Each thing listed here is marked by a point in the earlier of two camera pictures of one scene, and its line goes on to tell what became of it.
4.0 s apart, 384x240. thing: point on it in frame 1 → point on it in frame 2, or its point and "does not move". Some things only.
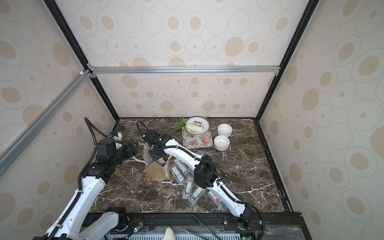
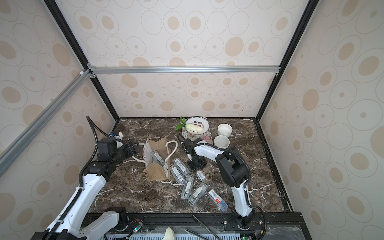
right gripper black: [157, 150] → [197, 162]
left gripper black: [131, 148] does not move
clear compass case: [161, 161] does not move
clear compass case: [183, 168] does not move
